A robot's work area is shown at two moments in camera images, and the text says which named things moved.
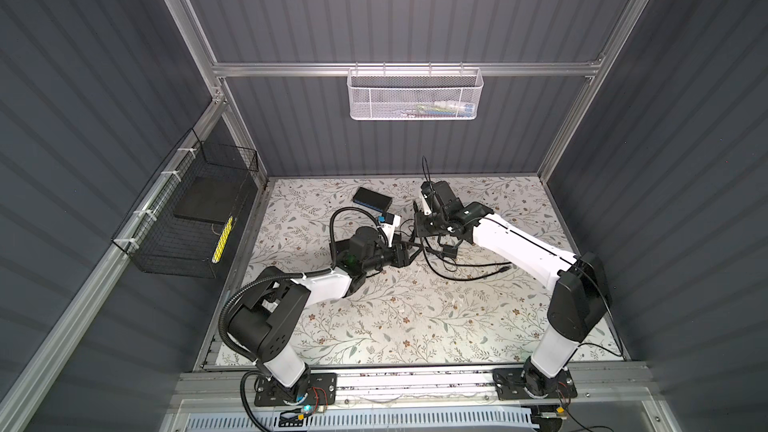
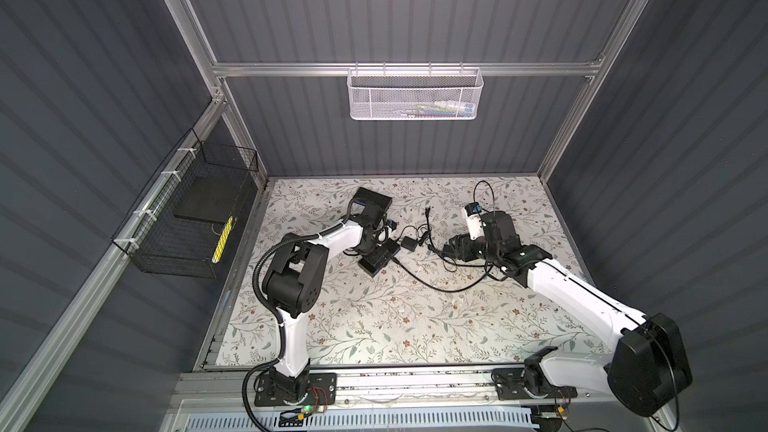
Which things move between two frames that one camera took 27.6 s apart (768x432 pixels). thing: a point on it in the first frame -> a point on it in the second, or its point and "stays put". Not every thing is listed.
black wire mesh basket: (186, 218) stays put
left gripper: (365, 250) -> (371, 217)
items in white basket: (440, 108) stays put
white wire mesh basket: (415, 93) stays put
